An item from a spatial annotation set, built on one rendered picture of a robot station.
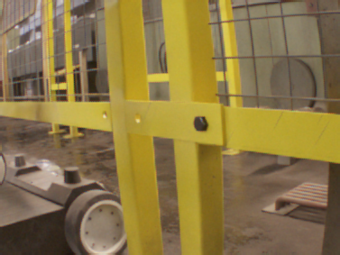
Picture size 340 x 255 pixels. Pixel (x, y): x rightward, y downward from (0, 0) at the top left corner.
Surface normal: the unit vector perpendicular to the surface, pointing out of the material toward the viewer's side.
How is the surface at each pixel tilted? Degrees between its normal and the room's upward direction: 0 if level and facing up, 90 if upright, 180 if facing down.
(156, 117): 90
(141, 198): 90
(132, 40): 90
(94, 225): 90
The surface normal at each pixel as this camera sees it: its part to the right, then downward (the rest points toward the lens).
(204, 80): 0.61, 0.08
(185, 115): -0.79, 0.16
